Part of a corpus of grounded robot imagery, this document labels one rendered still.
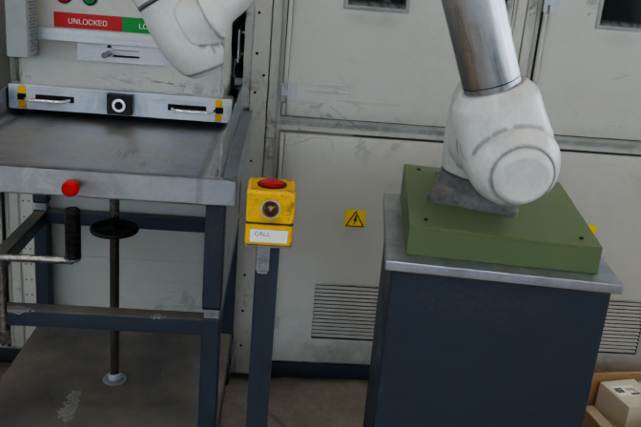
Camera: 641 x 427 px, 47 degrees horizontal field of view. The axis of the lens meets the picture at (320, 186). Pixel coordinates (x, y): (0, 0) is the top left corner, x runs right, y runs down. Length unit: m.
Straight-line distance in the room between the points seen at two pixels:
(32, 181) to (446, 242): 0.80
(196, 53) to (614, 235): 1.47
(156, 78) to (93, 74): 0.15
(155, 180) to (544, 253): 0.75
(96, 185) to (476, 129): 0.73
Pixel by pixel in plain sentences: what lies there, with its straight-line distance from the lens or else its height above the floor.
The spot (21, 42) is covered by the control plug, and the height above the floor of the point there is 1.04.
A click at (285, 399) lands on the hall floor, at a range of 2.31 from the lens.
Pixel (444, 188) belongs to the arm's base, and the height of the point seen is 0.84.
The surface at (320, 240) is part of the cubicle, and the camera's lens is 2.19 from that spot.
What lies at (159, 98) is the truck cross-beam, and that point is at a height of 0.91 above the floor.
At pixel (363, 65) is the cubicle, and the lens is 2.07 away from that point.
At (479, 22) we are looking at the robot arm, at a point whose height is 1.19.
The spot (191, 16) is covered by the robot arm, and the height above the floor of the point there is 1.15.
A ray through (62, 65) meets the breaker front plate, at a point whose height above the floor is 0.98.
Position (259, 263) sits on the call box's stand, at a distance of 1.27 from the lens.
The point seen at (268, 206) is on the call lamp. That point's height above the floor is 0.88.
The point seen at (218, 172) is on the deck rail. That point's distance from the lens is 1.44.
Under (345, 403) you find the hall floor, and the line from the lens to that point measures 2.31.
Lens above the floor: 1.27
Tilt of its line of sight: 17 degrees down
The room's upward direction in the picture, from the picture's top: 5 degrees clockwise
